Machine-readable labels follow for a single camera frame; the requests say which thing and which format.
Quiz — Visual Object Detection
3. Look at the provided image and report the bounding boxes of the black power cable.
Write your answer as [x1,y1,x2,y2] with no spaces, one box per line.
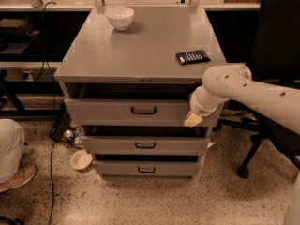
[25,1,59,225]

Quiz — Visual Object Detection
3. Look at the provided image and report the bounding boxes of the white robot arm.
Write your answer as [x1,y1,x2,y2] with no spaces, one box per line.
[185,65,300,135]

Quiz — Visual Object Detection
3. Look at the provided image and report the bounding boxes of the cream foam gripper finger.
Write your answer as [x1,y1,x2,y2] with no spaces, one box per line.
[184,111,203,128]

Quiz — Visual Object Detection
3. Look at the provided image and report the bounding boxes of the grey drawer cabinet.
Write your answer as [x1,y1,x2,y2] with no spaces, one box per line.
[53,5,234,180]

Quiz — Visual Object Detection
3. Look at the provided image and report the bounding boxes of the person's leg beige trousers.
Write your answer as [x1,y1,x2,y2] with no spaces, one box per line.
[0,119,25,183]

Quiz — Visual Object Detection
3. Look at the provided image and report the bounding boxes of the tan shoe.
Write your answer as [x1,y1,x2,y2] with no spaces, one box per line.
[0,165,38,192]

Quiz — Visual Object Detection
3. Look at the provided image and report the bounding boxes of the black office chair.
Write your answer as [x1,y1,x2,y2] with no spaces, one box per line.
[207,0,300,179]

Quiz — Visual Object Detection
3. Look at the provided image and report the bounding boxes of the wall power outlet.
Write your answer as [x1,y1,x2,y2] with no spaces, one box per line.
[22,70,34,82]

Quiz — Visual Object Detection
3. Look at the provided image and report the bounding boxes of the white ceramic bowl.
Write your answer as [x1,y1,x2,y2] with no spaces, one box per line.
[105,7,135,30]

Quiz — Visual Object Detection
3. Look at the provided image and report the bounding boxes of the grey drawer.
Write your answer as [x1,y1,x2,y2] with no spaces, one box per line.
[82,127,209,156]
[92,155,200,178]
[64,89,225,128]

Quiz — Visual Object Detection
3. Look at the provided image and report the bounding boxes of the plastic water bottle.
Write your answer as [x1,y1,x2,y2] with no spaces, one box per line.
[74,127,82,145]

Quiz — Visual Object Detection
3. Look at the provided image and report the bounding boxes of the grey middle drawer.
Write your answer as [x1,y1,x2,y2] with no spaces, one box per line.
[82,127,209,156]

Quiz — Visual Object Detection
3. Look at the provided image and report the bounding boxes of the beige bowl on floor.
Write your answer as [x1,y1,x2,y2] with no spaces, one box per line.
[70,149,93,171]

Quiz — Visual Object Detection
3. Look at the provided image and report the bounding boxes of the grey bottom drawer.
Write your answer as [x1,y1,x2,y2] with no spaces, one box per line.
[92,155,200,178]

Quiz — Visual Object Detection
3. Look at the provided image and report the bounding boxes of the grey top drawer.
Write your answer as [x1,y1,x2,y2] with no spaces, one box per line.
[64,89,225,128]

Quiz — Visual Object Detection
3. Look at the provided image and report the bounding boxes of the soda can on floor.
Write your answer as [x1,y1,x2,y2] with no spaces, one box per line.
[64,129,74,143]

